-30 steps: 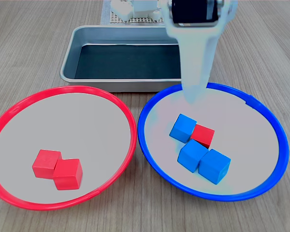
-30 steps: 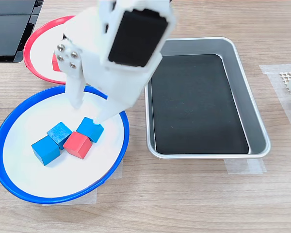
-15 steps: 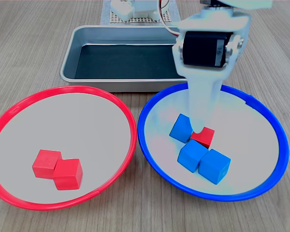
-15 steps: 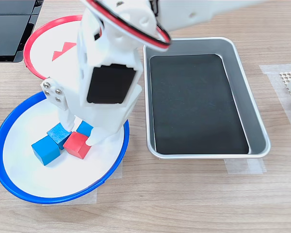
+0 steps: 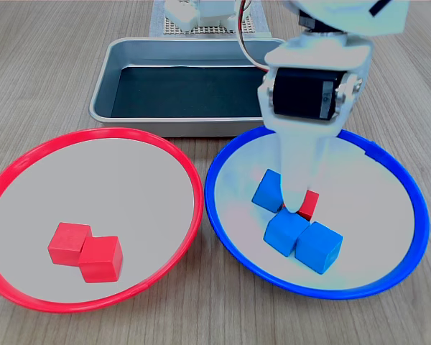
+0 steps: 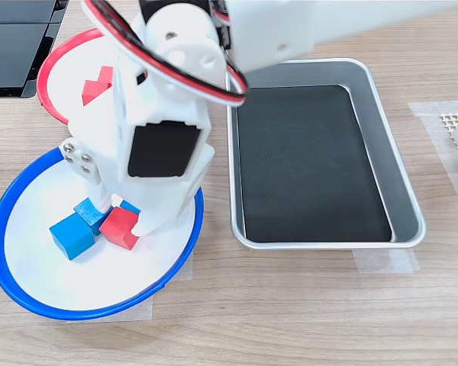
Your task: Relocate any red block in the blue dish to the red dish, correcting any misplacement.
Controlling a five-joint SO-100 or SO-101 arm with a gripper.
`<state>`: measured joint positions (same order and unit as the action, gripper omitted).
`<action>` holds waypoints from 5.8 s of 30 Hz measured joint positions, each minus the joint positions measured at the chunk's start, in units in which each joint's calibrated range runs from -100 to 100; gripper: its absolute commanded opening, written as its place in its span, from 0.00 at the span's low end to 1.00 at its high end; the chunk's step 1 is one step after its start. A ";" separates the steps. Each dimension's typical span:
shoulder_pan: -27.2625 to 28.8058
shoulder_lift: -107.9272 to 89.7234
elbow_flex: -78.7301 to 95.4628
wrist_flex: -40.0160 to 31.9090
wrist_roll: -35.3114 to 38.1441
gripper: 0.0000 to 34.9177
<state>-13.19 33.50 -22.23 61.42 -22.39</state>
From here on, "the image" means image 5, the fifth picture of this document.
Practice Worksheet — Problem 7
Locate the red wooden cube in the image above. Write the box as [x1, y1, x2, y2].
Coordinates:
[47, 221, 93, 267]
[78, 235, 124, 284]
[281, 189, 320, 222]

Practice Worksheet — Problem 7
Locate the blue wooden cube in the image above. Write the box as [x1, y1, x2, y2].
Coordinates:
[294, 221, 344, 276]
[263, 207, 311, 258]
[251, 168, 285, 213]

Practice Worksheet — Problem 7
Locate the blue-rimmed white plate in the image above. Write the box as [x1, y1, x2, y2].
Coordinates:
[204, 124, 431, 300]

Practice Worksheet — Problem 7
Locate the pale perforated plate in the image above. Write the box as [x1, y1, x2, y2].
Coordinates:
[163, 13, 256, 36]

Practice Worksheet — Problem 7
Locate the black tray mat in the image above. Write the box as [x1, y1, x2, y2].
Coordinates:
[109, 65, 271, 119]

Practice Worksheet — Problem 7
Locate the steel tray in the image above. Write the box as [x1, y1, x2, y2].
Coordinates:
[88, 37, 287, 138]

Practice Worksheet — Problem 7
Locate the red-rimmed white plate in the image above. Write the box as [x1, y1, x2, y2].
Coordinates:
[0, 126, 205, 315]

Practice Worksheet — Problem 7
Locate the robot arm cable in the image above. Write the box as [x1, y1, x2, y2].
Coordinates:
[235, 0, 272, 72]

